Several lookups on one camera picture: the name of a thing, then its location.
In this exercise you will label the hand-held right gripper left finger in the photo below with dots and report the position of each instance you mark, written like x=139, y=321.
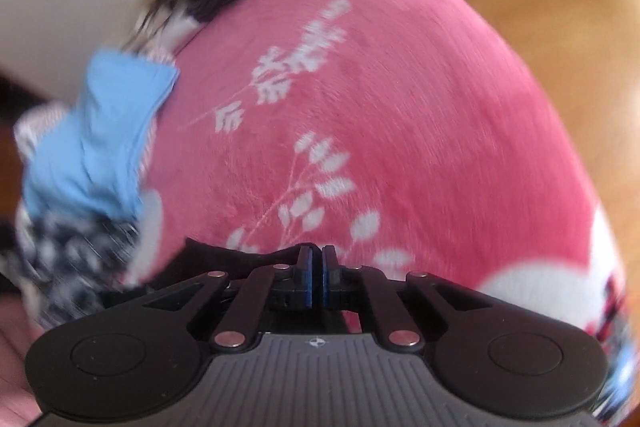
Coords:
x=309, y=277

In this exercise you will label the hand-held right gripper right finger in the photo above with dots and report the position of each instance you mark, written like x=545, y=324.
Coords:
x=327, y=277

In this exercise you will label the black T-shirt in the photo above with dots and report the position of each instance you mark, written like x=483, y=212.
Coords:
x=220, y=259

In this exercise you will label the pink floral blanket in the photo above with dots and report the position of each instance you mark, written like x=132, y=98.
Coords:
x=400, y=107

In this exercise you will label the plaid shirt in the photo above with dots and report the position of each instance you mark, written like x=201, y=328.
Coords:
x=65, y=257

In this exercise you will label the light blue garment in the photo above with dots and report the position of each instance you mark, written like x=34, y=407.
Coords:
x=95, y=132

